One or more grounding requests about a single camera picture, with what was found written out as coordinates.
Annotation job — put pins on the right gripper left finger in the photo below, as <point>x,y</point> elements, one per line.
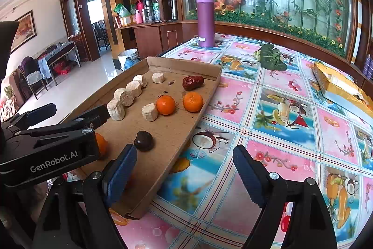
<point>76,214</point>

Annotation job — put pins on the gold foil box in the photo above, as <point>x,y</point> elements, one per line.
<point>341,90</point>

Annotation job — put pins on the brown cardboard tray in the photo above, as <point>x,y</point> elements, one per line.
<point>170,133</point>

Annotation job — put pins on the fruit pattern tablecloth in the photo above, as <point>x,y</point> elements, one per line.
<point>286,124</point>

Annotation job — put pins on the large dried red date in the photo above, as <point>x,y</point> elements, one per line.
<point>192,82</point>

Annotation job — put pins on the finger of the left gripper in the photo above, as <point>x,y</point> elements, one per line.
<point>29,118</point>
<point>92,119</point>

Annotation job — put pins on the green leafy vegetable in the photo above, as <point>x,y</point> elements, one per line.
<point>269,58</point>

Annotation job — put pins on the purple spray cans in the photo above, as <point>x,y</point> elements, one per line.
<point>368,67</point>

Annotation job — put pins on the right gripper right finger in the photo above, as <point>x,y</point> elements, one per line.
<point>310,225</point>

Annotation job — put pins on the dark plum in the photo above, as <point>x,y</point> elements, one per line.
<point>143,141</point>

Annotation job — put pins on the purple thermos bottle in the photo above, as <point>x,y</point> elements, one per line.
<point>205,23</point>

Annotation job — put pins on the framed wall picture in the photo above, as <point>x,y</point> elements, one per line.
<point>25,32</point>

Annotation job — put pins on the orange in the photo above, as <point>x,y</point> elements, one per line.
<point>193,102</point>
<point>102,144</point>
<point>166,105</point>

